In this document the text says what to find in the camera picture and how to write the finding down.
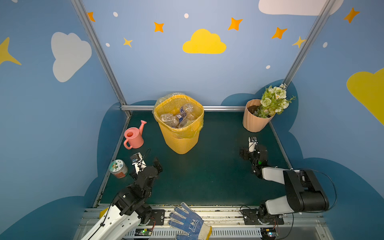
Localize right green circuit board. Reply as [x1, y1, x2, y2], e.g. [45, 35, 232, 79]
[261, 228, 279, 240]

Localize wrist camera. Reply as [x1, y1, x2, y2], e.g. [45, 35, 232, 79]
[130, 153, 147, 174]
[248, 137, 258, 153]

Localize white green artificial flowers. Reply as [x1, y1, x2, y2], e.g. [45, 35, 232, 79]
[253, 84, 296, 119]

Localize peach ribbed flower pot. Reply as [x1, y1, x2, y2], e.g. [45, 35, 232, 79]
[243, 99, 273, 133]

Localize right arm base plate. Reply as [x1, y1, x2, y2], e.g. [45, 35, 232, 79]
[240, 208, 284, 225]

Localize clear yellow bin liner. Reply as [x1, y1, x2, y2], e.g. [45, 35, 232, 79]
[152, 93, 205, 139]

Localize pepsi blue label bottle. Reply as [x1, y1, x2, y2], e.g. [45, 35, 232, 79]
[161, 114, 180, 128]

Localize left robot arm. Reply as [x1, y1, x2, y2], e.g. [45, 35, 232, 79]
[82, 158, 163, 240]

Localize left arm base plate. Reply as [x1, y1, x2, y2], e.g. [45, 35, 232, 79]
[147, 209, 166, 226]

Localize left green circuit board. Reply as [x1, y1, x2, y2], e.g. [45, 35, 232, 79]
[135, 229, 153, 237]

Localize blue dotted work glove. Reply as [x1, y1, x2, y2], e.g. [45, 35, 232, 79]
[168, 202, 213, 240]

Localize aluminium frame rail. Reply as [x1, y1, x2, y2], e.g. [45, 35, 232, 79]
[121, 105, 246, 112]

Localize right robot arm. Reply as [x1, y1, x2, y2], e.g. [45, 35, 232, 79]
[240, 144, 330, 225]

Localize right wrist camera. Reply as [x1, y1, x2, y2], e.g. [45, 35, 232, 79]
[248, 137, 258, 153]

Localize green circuit board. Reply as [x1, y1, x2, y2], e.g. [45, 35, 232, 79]
[261, 228, 279, 240]
[135, 229, 153, 237]

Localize small round tin can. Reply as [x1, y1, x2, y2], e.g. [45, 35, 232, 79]
[109, 160, 128, 179]

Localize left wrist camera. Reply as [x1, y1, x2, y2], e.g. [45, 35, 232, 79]
[130, 153, 147, 174]

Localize yellow slatted waste bin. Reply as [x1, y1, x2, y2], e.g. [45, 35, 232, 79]
[154, 94, 205, 155]

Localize pink plastic watering can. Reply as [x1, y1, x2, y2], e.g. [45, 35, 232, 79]
[124, 120, 147, 150]

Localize blue label water bottle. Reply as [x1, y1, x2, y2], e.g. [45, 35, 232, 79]
[175, 103, 196, 123]

